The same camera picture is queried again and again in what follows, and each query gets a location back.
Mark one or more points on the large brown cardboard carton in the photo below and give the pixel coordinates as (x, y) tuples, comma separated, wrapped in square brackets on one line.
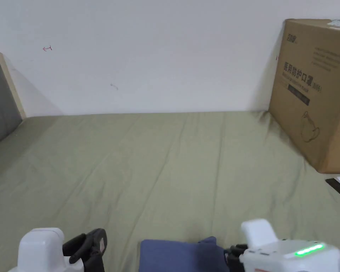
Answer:
[(314, 93)]

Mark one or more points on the bed with pale green sheet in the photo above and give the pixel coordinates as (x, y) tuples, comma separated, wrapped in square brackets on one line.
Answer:
[(147, 170)]

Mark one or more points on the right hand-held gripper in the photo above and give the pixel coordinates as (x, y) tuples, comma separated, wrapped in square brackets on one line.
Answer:
[(286, 252)]

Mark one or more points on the grey padded headboard wooden frame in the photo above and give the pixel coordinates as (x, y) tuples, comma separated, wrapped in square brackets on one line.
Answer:
[(0, 102)]

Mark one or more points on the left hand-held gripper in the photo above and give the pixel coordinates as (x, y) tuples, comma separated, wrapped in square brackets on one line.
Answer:
[(41, 249)]

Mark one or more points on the dark blue garment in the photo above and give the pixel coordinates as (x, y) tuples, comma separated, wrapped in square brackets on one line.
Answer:
[(175, 256)]

